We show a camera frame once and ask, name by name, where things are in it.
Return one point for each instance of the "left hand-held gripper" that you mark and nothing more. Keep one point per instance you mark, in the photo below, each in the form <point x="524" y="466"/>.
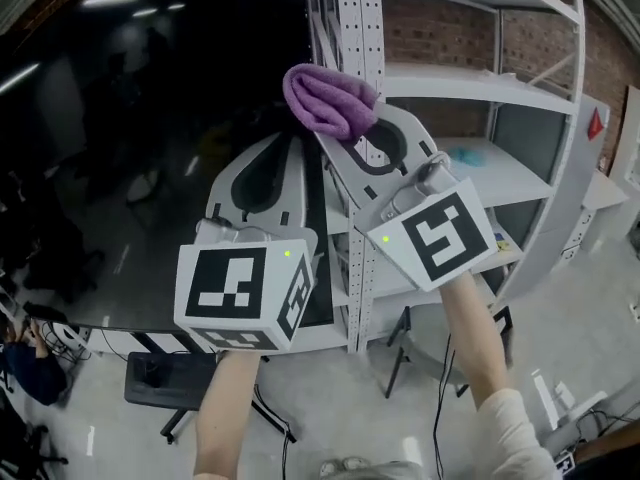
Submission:
<point x="225" y="288"/>

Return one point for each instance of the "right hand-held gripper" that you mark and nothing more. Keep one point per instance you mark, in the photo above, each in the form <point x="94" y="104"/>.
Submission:
<point x="440" y="238"/>

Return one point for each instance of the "purple cloth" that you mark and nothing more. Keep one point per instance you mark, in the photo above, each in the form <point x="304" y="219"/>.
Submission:
<point x="325" y="103"/>

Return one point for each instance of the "large black screen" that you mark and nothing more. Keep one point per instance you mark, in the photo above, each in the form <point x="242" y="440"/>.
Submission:
<point x="125" y="143"/>

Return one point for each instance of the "person's left forearm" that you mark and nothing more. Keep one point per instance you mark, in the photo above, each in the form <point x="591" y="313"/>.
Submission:
<point x="225" y="408"/>

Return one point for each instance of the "person's right forearm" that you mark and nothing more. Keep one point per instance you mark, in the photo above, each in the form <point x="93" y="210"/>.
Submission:
<point x="475" y="338"/>

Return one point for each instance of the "blue plastic bag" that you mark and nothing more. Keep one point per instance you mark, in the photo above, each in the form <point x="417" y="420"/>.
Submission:
<point x="465" y="157"/>

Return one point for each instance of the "white folding chair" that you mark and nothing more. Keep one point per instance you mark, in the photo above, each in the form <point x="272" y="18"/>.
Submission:
<point x="398" y="353"/>

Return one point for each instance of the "black wheeled screen stand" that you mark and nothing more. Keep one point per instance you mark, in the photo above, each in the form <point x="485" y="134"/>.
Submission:
<point x="170" y="378"/>

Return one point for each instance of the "white cabinet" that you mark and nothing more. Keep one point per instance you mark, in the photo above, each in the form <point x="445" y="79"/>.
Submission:
<point x="597" y="158"/>

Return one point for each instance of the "red triangular flag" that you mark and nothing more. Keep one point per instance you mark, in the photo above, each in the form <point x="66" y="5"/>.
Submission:
<point x="595" y="125"/>

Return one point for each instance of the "person's left shoe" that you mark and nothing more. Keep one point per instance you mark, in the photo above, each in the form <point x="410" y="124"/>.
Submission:
<point x="331" y="465"/>

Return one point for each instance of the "person's shoe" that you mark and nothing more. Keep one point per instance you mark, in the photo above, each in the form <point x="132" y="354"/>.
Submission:
<point x="331" y="465"/>
<point x="356" y="464"/>

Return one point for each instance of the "person's right shoe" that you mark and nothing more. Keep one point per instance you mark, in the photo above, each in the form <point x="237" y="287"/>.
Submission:
<point x="356" y="464"/>

